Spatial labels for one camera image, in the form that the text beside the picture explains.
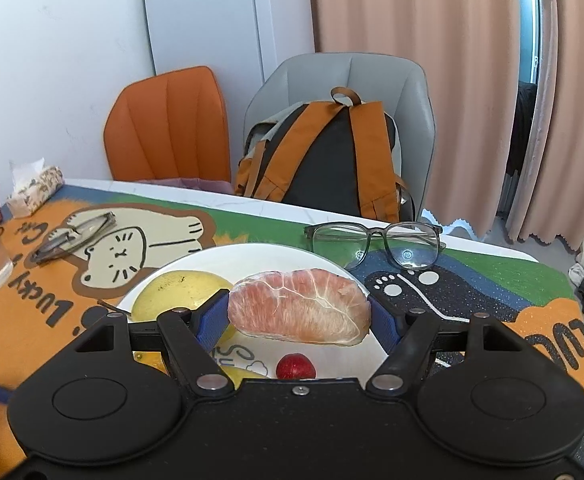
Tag yellow pear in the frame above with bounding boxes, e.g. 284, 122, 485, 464
213, 326, 268, 382
132, 270, 234, 322

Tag peeled pomelo segment front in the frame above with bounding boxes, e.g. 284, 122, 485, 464
228, 269, 371, 346

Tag red small fruit front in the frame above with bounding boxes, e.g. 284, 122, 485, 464
276, 353, 317, 380

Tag colourful cat table mat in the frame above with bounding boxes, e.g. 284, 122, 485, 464
0, 181, 584, 477

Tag orange black backpack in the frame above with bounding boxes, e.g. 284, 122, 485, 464
234, 87, 411, 223

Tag orange chair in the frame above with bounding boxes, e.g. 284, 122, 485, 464
103, 66, 231, 182

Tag tissue pack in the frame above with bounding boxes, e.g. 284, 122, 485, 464
7, 158, 64, 218

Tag peach curtain right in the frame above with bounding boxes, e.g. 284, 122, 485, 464
506, 0, 584, 249

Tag peach curtain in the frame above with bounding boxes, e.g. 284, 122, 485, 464
312, 0, 520, 236
506, 0, 584, 249

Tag grey chair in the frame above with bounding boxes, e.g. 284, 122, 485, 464
234, 52, 435, 223

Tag white refrigerator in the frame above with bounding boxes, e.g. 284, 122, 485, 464
139, 0, 318, 111

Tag peach curtain left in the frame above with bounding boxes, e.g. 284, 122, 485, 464
312, 0, 520, 236

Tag dark thick frame glasses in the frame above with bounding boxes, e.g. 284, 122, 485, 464
304, 221, 446, 270

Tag thin metal frame glasses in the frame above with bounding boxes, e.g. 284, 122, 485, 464
30, 211, 116, 264

